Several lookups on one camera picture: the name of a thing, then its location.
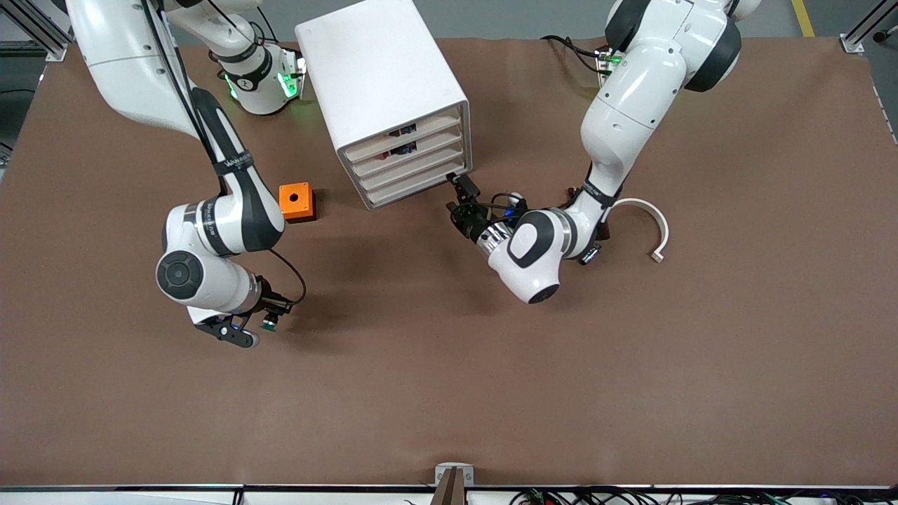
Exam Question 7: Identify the orange box with hole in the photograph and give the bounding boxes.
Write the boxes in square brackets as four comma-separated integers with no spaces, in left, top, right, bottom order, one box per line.
[279,182,317,224]

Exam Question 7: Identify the brown table mat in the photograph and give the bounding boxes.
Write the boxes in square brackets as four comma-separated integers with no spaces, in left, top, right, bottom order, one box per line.
[0,35,898,489]

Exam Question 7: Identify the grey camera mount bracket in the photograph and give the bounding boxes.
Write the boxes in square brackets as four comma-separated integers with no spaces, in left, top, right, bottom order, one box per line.
[434,463,475,505]

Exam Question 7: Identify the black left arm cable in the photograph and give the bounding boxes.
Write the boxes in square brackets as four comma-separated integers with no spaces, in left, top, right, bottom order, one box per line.
[483,192,528,227]

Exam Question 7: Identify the white table edge rail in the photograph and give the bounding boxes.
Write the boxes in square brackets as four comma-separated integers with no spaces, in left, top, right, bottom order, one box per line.
[0,483,898,505]

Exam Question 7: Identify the white curved bracket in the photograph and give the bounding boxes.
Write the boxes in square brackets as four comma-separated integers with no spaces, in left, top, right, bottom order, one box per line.
[616,198,670,264]

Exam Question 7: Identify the black base power cable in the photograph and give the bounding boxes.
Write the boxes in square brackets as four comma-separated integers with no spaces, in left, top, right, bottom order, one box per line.
[540,34,605,72]

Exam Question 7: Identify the tangled cable bundle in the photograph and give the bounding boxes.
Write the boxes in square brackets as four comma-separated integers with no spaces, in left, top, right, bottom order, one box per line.
[509,486,898,505]

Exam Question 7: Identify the white drawer cabinet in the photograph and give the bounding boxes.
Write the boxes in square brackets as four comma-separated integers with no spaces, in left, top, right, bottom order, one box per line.
[295,0,473,211]

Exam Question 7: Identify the aluminium frame profile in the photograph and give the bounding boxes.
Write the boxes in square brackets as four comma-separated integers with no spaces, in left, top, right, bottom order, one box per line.
[6,0,72,63]
[838,0,898,54]

